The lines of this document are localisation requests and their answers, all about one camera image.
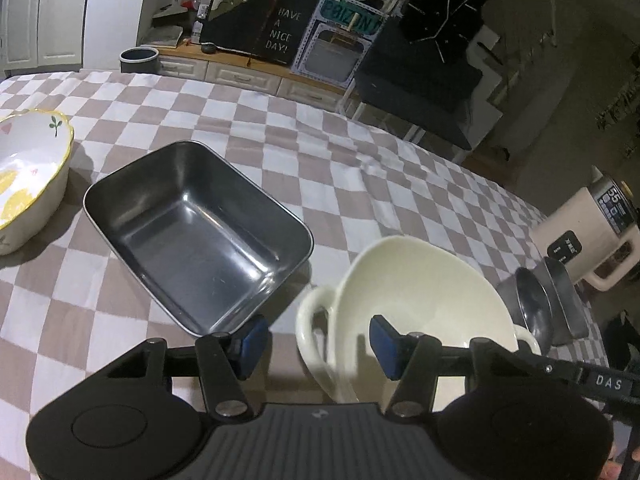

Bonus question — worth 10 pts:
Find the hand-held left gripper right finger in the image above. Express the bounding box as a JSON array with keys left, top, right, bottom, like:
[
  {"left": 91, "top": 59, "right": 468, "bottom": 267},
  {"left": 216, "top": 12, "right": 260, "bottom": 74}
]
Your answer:
[{"left": 369, "top": 314, "right": 506, "bottom": 418}]

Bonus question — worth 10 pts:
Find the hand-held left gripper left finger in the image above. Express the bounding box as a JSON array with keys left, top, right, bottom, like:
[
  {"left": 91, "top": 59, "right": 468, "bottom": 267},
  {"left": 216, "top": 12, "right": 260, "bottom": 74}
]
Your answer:
[{"left": 107, "top": 314, "right": 273, "bottom": 420}]

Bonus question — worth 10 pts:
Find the cream bowl with handles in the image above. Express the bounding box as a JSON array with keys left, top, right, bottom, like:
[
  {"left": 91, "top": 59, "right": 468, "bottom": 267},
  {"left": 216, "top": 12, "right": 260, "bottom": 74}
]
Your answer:
[{"left": 295, "top": 235, "right": 543, "bottom": 406}]

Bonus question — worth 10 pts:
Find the small steel container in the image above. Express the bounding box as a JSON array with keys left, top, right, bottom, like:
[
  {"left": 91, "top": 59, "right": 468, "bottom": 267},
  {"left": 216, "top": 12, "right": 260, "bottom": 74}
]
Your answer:
[{"left": 542, "top": 256, "right": 591, "bottom": 345}]

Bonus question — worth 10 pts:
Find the oval steel bowl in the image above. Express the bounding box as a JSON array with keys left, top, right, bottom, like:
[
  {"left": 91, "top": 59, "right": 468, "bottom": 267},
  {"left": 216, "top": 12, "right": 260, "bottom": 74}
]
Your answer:
[{"left": 496, "top": 266, "right": 555, "bottom": 347}]

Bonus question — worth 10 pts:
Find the rectangular steel tray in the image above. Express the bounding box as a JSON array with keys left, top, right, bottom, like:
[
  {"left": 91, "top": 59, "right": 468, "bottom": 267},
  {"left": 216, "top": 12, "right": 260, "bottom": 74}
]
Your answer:
[{"left": 82, "top": 140, "right": 315, "bottom": 337}]

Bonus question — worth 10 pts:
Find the white floral bowl yellow rim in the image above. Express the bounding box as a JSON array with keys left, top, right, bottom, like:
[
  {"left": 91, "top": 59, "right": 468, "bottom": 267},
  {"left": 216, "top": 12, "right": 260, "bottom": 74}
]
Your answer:
[{"left": 0, "top": 109, "right": 76, "bottom": 256}]

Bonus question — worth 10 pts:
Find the cream electric kettle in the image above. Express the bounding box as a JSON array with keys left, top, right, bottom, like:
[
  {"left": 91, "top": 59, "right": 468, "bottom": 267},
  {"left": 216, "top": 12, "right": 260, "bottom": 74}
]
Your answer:
[{"left": 530, "top": 165, "right": 640, "bottom": 292}]

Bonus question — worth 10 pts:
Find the checkered tablecloth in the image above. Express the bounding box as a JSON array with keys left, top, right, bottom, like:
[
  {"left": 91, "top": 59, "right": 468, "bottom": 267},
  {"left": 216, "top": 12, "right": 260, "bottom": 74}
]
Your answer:
[{"left": 0, "top": 69, "right": 613, "bottom": 480}]

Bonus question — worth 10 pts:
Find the dark sofa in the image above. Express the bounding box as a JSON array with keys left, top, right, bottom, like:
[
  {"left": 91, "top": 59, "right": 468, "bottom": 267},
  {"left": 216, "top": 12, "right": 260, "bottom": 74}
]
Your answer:
[{"left": 352, "top": 15, "right": 481, "bottom": 151}]

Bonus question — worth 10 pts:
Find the wooden low cabinet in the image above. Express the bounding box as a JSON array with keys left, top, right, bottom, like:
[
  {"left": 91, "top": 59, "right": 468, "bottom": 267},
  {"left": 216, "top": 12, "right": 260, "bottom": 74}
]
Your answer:
[{"left": 150, "top": 42, "right": 361, "bottom": 113}]

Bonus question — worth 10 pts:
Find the toy oven with teal sign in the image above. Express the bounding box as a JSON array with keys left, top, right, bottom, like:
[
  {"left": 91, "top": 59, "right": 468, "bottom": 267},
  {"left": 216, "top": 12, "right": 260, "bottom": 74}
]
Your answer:
[{"left": 291, "top": 0, "right": 388, "bottom": 92}]

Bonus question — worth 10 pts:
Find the dark round bin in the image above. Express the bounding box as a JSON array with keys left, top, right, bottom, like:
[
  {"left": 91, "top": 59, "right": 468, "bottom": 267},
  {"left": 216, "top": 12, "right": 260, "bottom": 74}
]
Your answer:
[{"left": 119, "top": 46, "right": 161, "bottom": 75}]

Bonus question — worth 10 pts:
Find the black lettered board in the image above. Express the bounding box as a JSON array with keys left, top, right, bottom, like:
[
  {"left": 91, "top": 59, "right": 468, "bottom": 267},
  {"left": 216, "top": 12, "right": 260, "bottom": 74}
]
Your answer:
[{"left": 200, "top": 0, "right": 321, "bottom": 66}]

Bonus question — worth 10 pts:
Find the black jacket white trim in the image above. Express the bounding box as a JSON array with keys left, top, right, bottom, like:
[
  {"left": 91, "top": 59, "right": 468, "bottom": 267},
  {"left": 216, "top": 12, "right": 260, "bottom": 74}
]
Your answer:
[{"left": 400, "top": 0, "right": 498, "bottom": 63}]

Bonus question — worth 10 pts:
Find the white kitchen cabinet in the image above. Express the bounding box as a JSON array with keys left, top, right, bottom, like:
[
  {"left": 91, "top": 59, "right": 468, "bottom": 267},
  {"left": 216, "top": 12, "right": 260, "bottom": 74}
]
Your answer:
[{"left": 0, "top": 0, "right": 96, "bottom": 78}]

